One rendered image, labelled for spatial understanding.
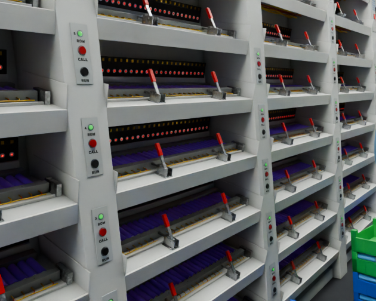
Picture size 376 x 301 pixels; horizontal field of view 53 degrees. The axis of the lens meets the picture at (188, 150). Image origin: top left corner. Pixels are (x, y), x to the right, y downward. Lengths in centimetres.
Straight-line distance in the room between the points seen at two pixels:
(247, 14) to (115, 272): 90
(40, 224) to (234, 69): 85
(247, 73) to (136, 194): 62
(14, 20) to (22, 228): 38
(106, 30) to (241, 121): 63
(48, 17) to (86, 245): 46
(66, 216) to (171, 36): 53
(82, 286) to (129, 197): 21
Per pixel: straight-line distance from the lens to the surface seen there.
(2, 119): 74
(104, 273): 88
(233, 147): 131
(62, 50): 81
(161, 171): 98
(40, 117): 77
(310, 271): 182
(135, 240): 101
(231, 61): 135
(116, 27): 91
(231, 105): 120
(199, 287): 122
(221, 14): 140
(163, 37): 101
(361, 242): 156
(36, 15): 80
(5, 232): 75
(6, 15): 78
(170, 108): 99
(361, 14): 266
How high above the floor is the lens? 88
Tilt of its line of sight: 6 degrees down
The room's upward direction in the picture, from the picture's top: 5 degrees counter-clockwise
